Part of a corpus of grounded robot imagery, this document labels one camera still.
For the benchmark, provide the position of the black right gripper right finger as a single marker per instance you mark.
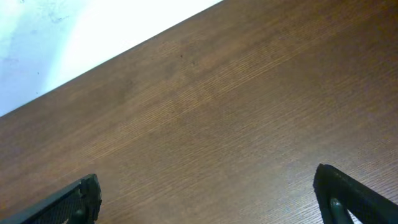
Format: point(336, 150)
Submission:
point(339, 196)

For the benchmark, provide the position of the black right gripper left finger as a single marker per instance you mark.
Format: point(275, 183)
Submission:
point(78, 202)

